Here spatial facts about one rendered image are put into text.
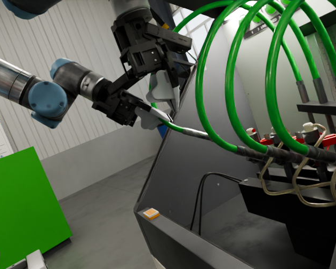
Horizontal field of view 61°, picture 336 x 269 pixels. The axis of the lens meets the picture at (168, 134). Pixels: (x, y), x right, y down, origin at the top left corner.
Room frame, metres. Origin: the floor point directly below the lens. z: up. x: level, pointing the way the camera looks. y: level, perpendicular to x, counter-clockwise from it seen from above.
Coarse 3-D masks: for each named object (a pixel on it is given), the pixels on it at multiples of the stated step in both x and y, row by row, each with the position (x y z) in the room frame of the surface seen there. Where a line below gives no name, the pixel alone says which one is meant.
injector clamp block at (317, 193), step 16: (272, 176) 0.65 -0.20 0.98; (304, 176) 0.58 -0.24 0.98; (256, 192) 0.63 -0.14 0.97; (304, 192) 0.51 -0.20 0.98; (320, 192) 0.49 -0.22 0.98; (256, 208) 0.64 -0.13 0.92; (272, 208) 0.59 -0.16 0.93; (288, 208) 0.55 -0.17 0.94; (304, 208) 0.51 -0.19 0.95; (320, 208) 0.47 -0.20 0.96; (288, 224) 0.56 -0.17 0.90; (304, 224) 0.52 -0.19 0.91; (320, 224) 0.48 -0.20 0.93; (304, 240) 0.53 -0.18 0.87; (320, 240) 0.50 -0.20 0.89; (304, 256) 0.55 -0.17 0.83; (320, 256) 0.51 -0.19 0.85
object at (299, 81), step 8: (200, 8) 0.73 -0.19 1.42; (208, 8) 0.73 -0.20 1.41; (248, 8) 0.73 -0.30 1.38; (192, 16) 0.72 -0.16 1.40; (264, 16) 0.73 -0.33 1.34; (184, 24) 0.73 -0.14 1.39; (272, 24) 0.73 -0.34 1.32; (176, 32) 0.72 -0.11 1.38; (288, 48) 0.73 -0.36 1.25; (288, 56) 0.73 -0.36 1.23; (296, 64) 0.73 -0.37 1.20; (296, 72) 0.73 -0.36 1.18; (296, 80) 0.73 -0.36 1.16; (152, 104) 0.72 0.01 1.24; (160, 120) 0.73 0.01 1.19; (176, 128) 0.72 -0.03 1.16
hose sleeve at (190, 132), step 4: (184, 128) 0.72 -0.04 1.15; (188, 128) 0.73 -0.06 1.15; (184, 132) 0.72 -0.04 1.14; (188, 132) 0.72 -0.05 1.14; (192, 132) 0.72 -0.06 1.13; (196, 132) 0.72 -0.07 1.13; (200, 132) 0.72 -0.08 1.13; (204, 132) 0.73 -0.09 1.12; (196, 136) 0.72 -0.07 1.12; (200, 136) 0.72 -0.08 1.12; (204, 136) 0.72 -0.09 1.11; (208, 136) 0.72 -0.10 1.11
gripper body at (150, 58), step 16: (128, 16) 0.58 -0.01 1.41; (144, 16) 0.58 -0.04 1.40; (112, 32) 0.61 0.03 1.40; (128, 32) 0.58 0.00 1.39; (128, 48) 0.56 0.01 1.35; (144, 48) 0.57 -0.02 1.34; (160, 48) 0.58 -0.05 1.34; (128, 64) 0.61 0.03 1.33; (144, 64) 0.57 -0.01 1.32; (160, 64) 0.59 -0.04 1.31; (128, 80) 0.62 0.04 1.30
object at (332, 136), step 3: (330, 135) 0.50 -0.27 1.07; (333, 135) 0.49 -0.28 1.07; (324, 138) 0.50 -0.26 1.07; (327, 138) 0.49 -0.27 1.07; (330, 138) 0.49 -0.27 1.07; (333, 138) 0.49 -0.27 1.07; (324, 141) 0.50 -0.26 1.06; (327, 141) 0.49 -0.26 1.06; (330, 141) 0.49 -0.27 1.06; (333, 141) 0.49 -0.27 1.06; (324, 144) 0.50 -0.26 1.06; (327, 144) 0.49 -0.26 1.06; (330, 144) 0.49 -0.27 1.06; (333, 144) 0.49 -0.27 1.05
